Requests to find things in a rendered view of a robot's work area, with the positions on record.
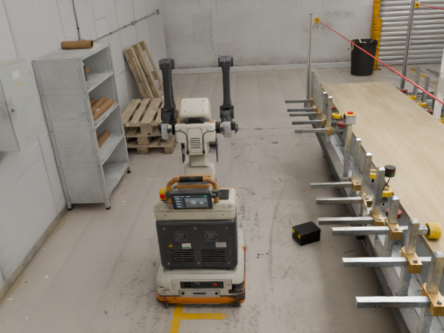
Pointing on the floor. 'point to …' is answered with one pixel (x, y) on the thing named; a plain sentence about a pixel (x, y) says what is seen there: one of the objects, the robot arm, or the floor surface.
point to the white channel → (439, 92)
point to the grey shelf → (69, 100)
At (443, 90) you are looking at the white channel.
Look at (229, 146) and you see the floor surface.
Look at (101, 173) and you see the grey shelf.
